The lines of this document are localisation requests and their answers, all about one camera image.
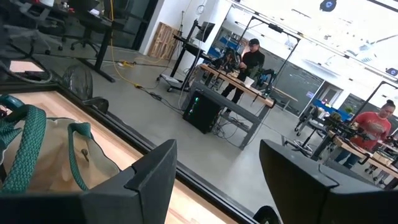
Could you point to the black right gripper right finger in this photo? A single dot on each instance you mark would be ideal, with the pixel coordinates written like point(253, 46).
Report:
point(298, 196)

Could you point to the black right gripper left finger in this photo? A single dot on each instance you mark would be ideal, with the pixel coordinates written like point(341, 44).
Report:
point(140, 199)

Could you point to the cream gardening bag green trim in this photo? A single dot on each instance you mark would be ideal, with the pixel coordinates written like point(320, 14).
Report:
point(53, 155)

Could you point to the black background robot arm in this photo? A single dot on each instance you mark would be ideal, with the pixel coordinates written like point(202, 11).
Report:
point(228, 59)

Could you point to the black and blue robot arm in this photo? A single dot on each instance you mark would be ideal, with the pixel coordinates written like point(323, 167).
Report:
point(265, 79)

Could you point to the black background robot arms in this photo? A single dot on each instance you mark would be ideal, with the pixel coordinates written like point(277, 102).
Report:
point(342, 126)

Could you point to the person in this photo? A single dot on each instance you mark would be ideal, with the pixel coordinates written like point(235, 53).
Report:
point(253, 60)
point(373, 127)

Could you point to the black computer tower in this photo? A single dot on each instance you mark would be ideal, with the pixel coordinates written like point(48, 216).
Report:
point(202, 112)

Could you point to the wooden-top grey workbench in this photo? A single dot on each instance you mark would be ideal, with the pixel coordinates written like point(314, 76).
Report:
point(236, 84)

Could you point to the black mesh chair back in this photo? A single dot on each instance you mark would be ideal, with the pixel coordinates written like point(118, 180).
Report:
point(77, 82)

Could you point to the wooden pallet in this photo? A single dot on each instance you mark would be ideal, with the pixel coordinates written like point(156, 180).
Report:
point(163, 42)

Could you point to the black office desk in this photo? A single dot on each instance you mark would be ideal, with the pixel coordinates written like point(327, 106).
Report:
point(99, 25)

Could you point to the black monitor on stand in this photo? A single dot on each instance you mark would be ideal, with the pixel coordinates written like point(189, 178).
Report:
point(205, 31)

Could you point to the grey office chair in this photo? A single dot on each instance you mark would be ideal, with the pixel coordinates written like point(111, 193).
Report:
point(21, 31)

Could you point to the black workstation frame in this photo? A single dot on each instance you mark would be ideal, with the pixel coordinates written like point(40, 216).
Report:
point(373, 93)
point(273, 27)

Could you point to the round black ceiling camera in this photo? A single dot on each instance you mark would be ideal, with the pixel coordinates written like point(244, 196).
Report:
point(392, 71)
point(328, 4)

